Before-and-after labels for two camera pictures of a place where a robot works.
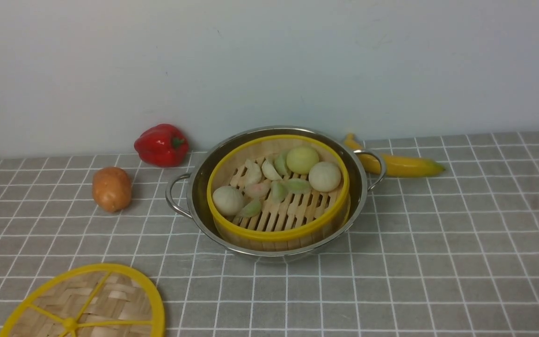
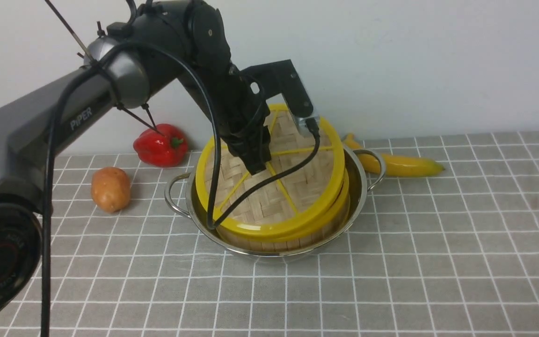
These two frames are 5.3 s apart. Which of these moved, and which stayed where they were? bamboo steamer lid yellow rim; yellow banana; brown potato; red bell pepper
Moved: bamboo steamer lid yellow rim
Stayed: brown potato; red bell pepper; yellow banana
